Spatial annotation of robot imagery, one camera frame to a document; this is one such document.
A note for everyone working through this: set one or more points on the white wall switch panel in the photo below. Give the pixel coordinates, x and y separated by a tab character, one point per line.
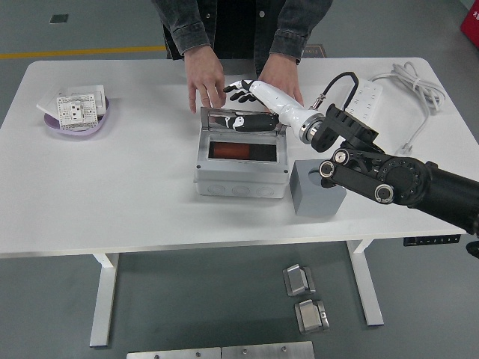
93	91

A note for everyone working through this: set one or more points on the red board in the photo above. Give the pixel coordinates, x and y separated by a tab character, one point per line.
470	20

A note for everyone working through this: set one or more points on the white table leg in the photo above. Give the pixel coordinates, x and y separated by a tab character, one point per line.
103	299
368	288

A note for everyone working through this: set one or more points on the white socket module with holes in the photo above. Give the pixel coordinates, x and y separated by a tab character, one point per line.
76	112

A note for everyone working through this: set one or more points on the dark floor sign with lettering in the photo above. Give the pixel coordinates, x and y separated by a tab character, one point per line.
316	51

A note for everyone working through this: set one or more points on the person's right hand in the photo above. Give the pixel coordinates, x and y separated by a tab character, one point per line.
206	75

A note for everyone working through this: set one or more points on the person's right forearm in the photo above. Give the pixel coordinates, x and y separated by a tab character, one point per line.
191	26

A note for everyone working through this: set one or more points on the dark square floor hatch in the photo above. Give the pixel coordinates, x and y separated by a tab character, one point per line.
59	18

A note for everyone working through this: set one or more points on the steel foot block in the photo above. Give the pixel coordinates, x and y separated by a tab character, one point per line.
297	280
312	318

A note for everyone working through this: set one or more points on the grey junction box clear lid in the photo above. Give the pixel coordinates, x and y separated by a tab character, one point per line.
239	175

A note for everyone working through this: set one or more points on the white flat cover plate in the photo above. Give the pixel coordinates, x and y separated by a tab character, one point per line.
45	106

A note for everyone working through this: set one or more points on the yellow floor tape line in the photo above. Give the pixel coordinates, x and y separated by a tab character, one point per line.
75	52

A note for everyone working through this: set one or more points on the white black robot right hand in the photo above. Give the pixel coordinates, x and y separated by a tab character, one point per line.
278	101

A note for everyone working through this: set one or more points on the grey cube with round hole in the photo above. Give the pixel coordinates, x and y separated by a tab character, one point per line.
314	205

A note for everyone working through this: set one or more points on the white power strip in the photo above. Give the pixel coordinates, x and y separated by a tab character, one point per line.
368	97

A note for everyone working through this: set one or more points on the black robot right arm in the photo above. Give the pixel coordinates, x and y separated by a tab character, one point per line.
404	175

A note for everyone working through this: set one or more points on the steel base plate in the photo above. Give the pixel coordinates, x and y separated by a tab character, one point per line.
267	351
174	354

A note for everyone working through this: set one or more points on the purple shallow bowl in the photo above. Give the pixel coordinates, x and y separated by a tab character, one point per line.
50	124

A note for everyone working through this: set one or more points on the person's torso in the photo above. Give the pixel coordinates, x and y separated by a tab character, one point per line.
239	30

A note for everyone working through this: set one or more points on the person's left hand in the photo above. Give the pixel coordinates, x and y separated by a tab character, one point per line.
284	75

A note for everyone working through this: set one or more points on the orange cylinder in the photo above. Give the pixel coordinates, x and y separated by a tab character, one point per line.
230	149

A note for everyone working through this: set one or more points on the black table control panel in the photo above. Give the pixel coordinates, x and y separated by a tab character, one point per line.
432	240

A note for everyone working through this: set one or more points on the person's left forearm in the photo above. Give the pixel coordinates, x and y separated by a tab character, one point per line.
299	26

